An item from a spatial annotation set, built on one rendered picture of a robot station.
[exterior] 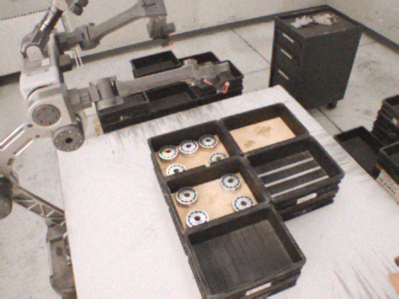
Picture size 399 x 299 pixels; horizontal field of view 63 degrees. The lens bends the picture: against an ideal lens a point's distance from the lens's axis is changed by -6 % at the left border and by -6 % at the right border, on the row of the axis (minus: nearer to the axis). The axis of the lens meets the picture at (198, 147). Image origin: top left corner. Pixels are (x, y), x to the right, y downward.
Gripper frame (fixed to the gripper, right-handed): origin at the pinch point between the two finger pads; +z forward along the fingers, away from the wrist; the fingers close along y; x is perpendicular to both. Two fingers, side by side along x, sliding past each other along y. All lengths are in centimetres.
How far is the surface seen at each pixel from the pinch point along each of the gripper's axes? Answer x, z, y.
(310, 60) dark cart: -86, 76, -3
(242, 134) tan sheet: 13.9, 5.7, -28.0
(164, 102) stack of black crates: 16, 68, 71
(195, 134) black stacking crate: 31.3, -5.9, -11.7
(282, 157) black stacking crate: 12, 2, -55
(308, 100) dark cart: -72, 117, -10
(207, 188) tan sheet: 49, -14, -40
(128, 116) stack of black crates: 45, 38, 66
